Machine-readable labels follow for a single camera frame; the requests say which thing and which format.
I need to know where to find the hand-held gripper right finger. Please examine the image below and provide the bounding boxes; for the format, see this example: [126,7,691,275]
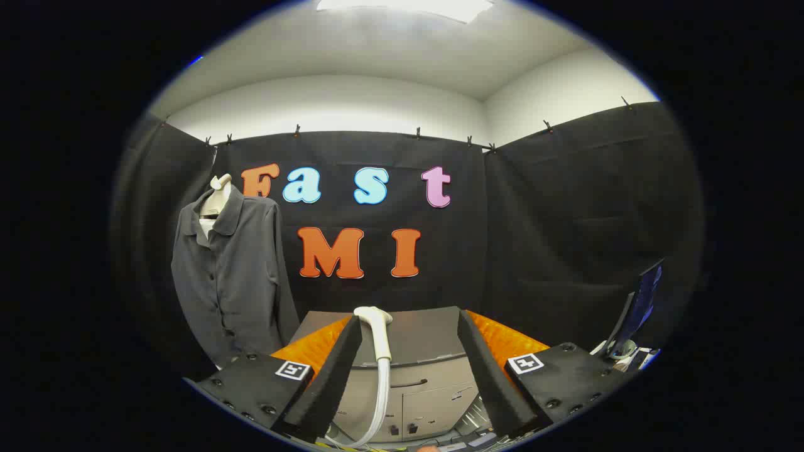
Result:
[457,309,635,440]

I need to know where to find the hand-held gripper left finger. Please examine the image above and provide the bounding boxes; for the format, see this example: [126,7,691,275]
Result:
[185,314,364,443]

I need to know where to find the grey button-up shirt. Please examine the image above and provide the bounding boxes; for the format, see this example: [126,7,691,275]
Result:
[171,185,301,369]

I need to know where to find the cream steamer hanger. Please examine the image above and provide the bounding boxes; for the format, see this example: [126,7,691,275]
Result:
[200,174,234,218]

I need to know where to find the grey cabinet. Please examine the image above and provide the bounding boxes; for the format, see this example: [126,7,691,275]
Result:
[289,306,498,444]

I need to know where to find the dark computer monitor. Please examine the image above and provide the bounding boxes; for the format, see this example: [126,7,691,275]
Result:
[606,257,665,360]

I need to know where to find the cluttered electronics and cables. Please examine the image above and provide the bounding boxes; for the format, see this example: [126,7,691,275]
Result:
[590,339,660,372]

